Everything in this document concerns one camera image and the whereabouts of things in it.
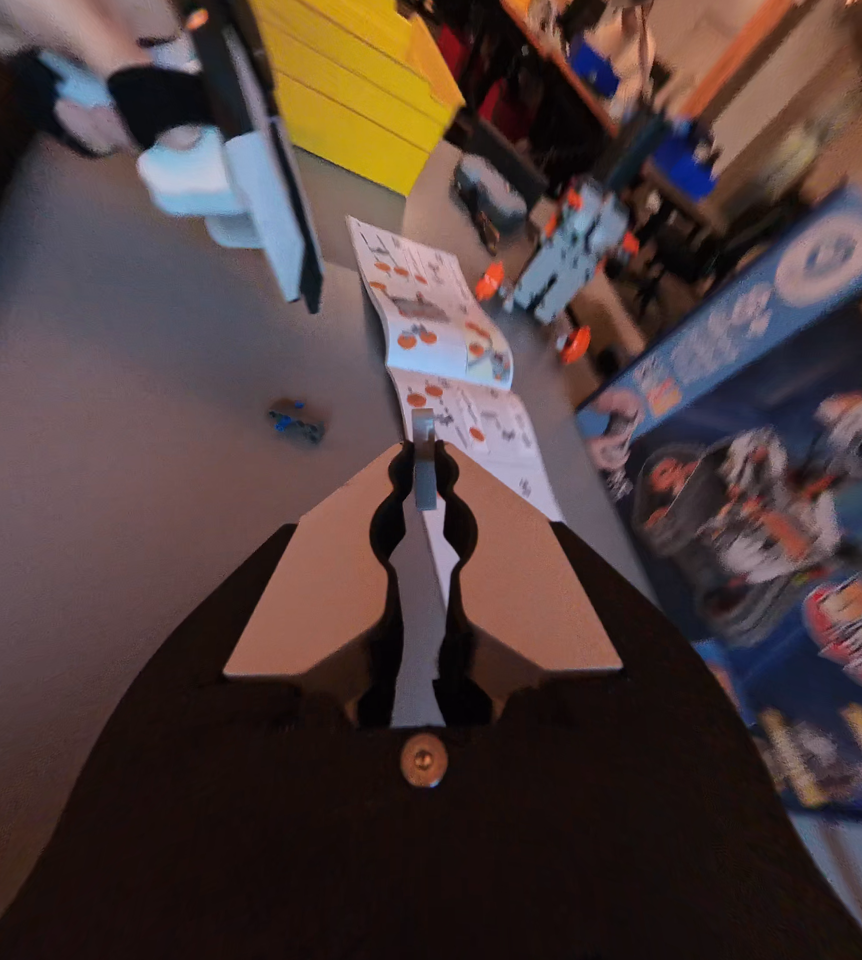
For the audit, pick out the blue toy box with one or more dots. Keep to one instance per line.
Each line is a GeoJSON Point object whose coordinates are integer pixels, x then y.
{"type": "Point", "coordinates": [775, 450]}

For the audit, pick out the light grey holed beam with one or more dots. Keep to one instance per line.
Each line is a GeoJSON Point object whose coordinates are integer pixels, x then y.
{"type": "Point", "coordinates": [425, 480]}

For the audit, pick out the orange toy wheel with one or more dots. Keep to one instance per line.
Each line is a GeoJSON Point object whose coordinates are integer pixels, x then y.
{"type": "Point", "coordinates": [491, 281]}
{"type": "Point", "coordinates": [575, 345]}

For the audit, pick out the grey toy robot model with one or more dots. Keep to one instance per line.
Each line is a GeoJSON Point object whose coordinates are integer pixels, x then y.
{"type": "Point", "coordinates": [566, 255]}

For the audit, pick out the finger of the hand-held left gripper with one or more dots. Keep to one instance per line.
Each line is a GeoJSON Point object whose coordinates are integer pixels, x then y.
{"type": "Point", "coordinates": [266, 202]}

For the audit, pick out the dark grey angled beam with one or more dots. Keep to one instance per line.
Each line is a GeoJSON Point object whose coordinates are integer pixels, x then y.
{"type": "Point", "coordinates": [297, 426]}

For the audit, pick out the open instruction booklet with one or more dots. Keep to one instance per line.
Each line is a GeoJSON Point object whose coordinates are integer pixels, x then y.
{"type": "Point", "coordinates": [438, 315]}

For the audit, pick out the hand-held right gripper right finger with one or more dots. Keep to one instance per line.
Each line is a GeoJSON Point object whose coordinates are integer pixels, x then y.
{"type": "Point", "coordinates": [536, 600]}

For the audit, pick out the yellow storage bin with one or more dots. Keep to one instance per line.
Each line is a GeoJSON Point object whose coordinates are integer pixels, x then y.
{"type": "Point", "coordinates": [356, 90]}

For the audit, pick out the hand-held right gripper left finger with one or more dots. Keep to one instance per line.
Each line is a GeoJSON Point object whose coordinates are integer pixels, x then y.
{"type": "Point", "coordinates": [311, 600]}

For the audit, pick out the grey desk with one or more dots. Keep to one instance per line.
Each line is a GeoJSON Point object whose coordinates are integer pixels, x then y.
{"type": "Point", "coordinates": [138, 450]}

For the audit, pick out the grey remote controller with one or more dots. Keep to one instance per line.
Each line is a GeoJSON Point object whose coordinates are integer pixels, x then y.
{"type": "Point", "coordinates": [491, 202]}

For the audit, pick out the blue storage bin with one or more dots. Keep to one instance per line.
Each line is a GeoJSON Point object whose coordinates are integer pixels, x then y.
{"type": "Point", "coordinates": [685, 161]}
{"type": "Point", "coordinates": [594, 67]}

